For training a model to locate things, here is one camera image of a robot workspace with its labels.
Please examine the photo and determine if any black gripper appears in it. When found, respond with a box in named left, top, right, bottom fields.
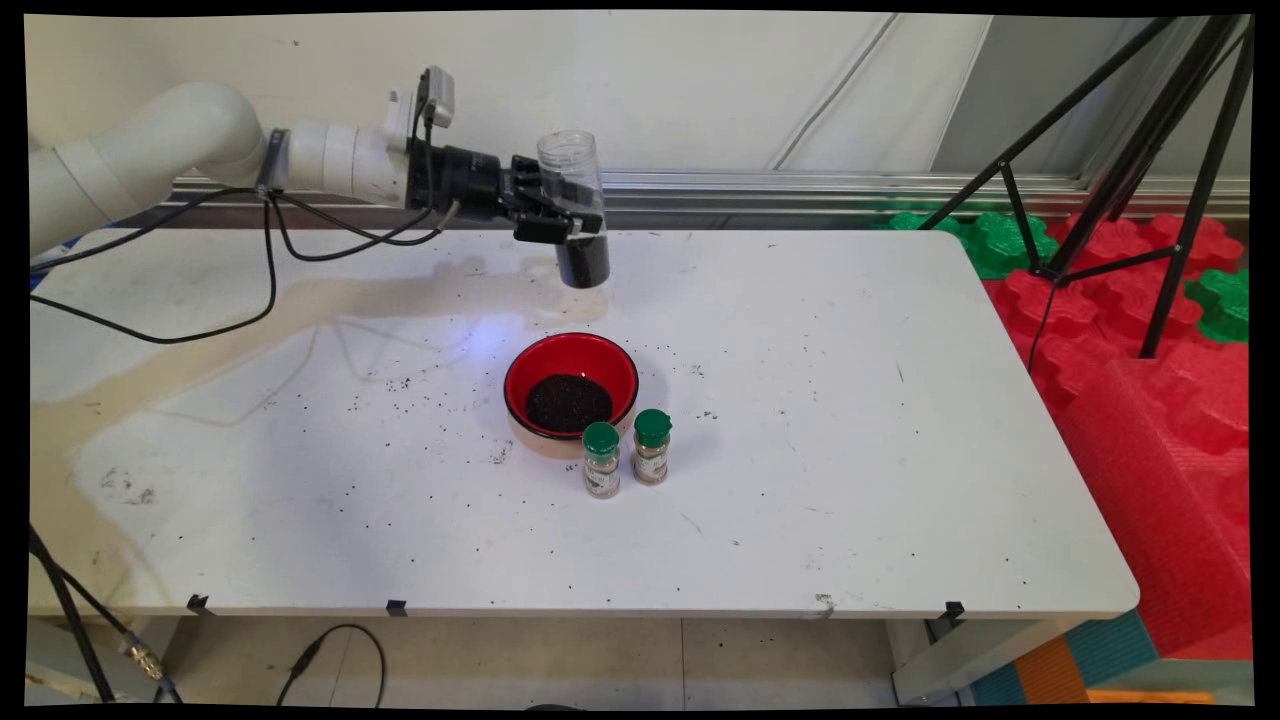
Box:
left=404, top=145, right=607, bottom=247

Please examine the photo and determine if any clear jar with black seeds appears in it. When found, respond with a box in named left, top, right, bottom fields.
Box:
left=536, top=130, right=612, bottom=290

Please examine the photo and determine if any red bowl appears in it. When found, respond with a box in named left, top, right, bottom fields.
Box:
left=503, top=332, right=641, bottom=460

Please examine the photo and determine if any black seeds heap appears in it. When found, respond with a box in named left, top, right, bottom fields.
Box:
left=525, top=373, right=614, bottom=435

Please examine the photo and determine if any green-lidded glass spice jar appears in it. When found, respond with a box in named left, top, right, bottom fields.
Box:
left=583, top=421, right=622, bottom=499
left=633, top=408, right=674, bottom=487

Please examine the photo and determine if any small green foam puzzle block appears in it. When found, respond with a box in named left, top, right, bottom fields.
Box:
left=875, top=210, right=966, bottom=241

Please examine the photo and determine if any red and green foam mat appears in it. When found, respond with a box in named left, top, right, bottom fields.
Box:
left=985, top=268, right=1201, bottom=401

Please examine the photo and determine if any red foam puzzle block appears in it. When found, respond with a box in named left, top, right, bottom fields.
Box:
left=1062, top=215, right=1151, bottom=273
left=1148, top=213, right=1246, bottom=283

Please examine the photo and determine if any black tripod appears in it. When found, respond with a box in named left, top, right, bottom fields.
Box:
left=918, top=14, right=1254, bottom=373

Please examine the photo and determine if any grey table leg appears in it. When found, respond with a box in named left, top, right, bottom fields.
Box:
left=26, top=618, right=167, bottom=705
left=890, top=614, right=1079, bottom=707

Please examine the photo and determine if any large red foam block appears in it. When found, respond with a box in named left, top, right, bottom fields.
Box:
left=1055, top=345, right=1253, bottom=661

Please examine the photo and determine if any orange foam mat tile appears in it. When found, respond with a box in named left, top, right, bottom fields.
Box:
left=1014, top=636, right=1093, bottom=707

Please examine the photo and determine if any teal foam mat tile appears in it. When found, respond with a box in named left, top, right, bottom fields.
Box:
left=972, top=610, right=1161, bottom=707

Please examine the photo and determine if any black camera cable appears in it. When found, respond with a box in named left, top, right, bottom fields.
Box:
left=268, top=105, right=463, bottom=265

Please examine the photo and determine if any aluminium wall rail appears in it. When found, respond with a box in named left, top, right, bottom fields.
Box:
left=150, top=163, right=1251, bottom=222

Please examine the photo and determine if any black cable strap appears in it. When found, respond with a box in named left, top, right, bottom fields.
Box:
left=257, top=127, right=292, bottom=197

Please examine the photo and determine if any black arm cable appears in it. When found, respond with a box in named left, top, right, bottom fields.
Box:
left=30, top=190, right=280, bottom=347

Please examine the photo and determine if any thin black tripod cable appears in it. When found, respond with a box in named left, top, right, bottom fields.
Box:
left=1027, top=283, right=1058, bottom=374

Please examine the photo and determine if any thin black floor cable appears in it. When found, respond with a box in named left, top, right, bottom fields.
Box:
left=275, top=624, right=386, bottom=709

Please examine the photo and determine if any thick black cable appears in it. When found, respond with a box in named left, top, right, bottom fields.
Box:
left=28, top=525, right=119, bottom=707

